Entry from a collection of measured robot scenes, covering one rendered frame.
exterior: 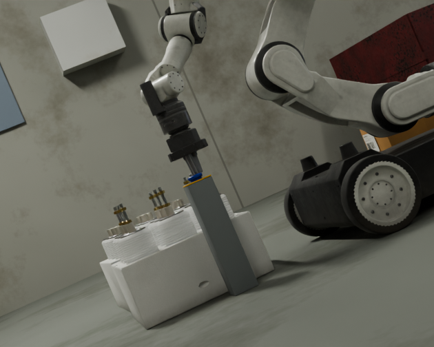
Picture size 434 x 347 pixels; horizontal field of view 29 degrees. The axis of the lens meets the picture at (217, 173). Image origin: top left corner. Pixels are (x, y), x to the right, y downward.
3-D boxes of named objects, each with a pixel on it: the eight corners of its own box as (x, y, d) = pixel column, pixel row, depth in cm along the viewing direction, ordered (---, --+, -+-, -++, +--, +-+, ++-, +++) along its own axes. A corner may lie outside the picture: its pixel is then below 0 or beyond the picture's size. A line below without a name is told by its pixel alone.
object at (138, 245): (168, 290, 230) (141, 230, 230) (138, 303, 232) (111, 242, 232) (179, 282, 239) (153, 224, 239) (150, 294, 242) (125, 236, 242)
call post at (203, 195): (253, 283, 227) (207, 177, 227) (260, 284, 220) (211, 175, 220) (229, 295, 225) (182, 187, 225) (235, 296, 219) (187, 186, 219)
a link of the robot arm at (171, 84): (171, 118, 247) (155, 82, 247) (197, 104, 240) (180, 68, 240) (147, 127, 238) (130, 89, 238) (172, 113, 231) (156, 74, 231)
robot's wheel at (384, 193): (426, 215, 216) (395, 143, 216) (435, 214, 211) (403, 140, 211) (359, 247, 212) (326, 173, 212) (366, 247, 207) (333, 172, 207)
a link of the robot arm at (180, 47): (161, 78, 251) (179, 38, 264) (192, 74, 247) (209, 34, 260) (148, 49, 244) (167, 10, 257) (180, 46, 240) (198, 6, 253)
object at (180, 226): (176, 283, 240) (151, 224, 240) (204, 269, 245) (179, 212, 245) (189, 281, 232) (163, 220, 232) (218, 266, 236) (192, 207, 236)
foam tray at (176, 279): (244, 266, 273) (222, 215, 273) (275, 270, 235) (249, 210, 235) (133, 317, 265) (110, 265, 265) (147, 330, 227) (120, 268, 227)
